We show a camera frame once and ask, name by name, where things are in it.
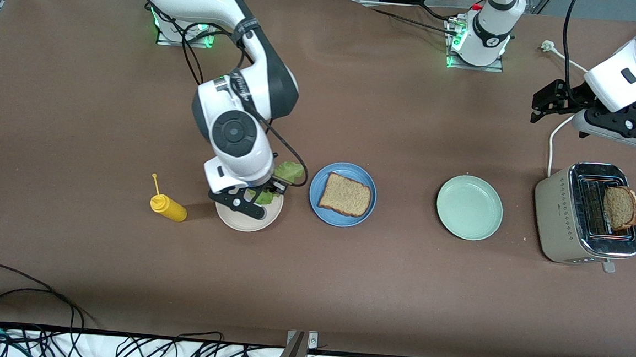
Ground green lettuce leaf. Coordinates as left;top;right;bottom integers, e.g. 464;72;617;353
247;160;306;208

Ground green round plate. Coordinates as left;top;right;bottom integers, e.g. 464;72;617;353
434;173;506;243

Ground yellow squeeze bottle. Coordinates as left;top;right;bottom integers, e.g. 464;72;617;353
149;173;191;224

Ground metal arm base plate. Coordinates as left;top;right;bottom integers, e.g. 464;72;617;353
156;23;218;49
443;18;508;73

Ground beige chrome toaster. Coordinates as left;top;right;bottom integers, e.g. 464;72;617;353
530;159;636;275

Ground brown bread slice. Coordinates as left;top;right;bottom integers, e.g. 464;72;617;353
602;185;636;231
317;171;374;219

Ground blue round plate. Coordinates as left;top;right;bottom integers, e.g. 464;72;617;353
307;160;379;229

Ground white toaster power cable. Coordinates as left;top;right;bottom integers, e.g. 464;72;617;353
532;40;589;180

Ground grey metal bracket plate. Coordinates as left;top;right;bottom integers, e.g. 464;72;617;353
287;329;319;349

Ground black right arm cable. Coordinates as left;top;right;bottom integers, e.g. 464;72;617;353
117;0;320;190

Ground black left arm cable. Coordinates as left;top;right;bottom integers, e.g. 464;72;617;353
559;0;597;105

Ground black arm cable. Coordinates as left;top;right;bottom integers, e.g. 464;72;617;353
117;0;320;190
559;0;597;105

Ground thin black base cable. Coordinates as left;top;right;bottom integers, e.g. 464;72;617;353
355;0;463;37

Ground beige round plate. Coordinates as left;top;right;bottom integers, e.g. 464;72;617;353
213;183;285;234

